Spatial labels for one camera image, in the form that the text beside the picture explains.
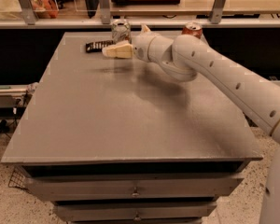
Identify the grey drawer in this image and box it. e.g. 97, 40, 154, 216
54, 202, 217, 222
24, 173, 244, 202

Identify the top grey drawer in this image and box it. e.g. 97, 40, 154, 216
24, 173, 244, 202

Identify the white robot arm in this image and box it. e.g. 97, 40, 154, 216
103, 25, 280, 224

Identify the right metal shelf bracket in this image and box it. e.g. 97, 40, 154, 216
208, 0, 226, 24

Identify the orange snack bag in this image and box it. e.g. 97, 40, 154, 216
30, 0, 58, 19

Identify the orange soda can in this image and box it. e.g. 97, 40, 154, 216
182, 22, 203, 38

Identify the grey drawer cabinet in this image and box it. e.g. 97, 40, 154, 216
2, 33, 261, 224

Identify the black rxbar chocolate bar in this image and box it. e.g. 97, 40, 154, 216
85, 40, 114, 53

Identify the metal shelf bracket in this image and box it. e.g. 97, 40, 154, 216
99, 0, 111, 24
18, 0, 37, 25
208, 0, 226, 24

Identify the white green 7up can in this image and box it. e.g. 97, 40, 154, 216
111, 19, 131, 43

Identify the middle metal shelf bracket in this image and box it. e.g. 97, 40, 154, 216
99, 0, 111, 24

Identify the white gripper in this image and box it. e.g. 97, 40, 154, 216
102, 24, 159, 63

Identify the wire mesh basket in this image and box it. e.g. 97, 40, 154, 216
8, 168, 29, 192

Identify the left metal shelf bracket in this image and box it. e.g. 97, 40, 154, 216
18, 0, 37, 25

